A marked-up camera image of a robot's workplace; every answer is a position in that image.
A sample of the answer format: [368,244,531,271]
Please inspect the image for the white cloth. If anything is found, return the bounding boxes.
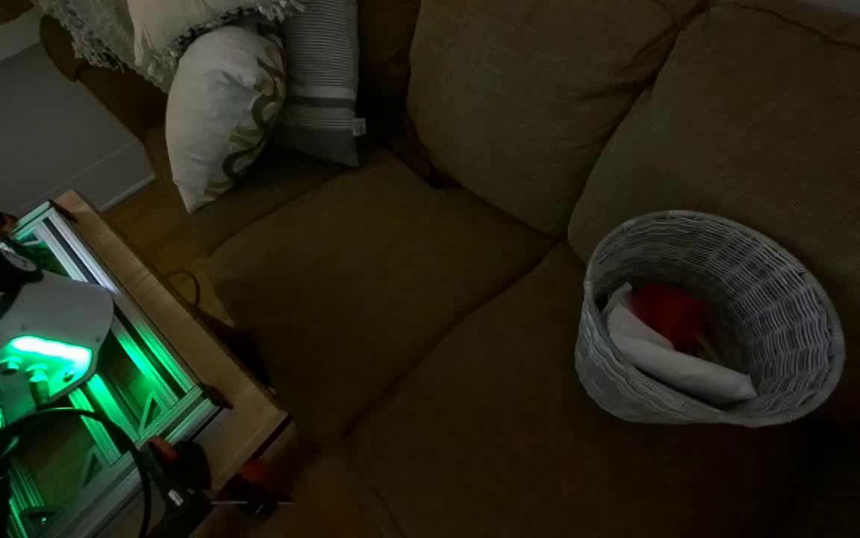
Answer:
[602,284,756,405]

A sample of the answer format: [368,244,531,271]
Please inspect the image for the red cup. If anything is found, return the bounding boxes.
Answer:
[629,284,708,353]

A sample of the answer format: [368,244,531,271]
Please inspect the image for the gray woven basket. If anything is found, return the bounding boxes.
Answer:
[572,208,846,428]

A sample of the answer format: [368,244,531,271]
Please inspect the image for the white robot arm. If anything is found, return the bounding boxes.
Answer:
[0,247,112,431]

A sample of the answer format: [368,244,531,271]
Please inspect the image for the brown fabric sofa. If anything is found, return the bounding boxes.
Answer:
[39,0,860,538]

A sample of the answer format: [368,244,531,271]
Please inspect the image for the gray striped pillow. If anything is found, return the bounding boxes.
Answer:
[275,0,368,166]

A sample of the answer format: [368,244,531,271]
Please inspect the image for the white patterned pillow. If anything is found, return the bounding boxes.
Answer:
[163,26,286,211]

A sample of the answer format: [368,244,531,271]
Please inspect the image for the cream fringed pillow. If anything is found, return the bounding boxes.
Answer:
[127,0,308,90]

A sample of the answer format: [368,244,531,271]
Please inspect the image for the knitted cream blanket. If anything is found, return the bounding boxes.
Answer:
[33,0,135,67]

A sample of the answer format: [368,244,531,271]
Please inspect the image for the aluminium frame with green light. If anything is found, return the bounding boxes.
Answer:
[6,203,211,538]

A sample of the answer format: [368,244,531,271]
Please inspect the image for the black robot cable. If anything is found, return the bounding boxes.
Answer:
[0,401,156,538]

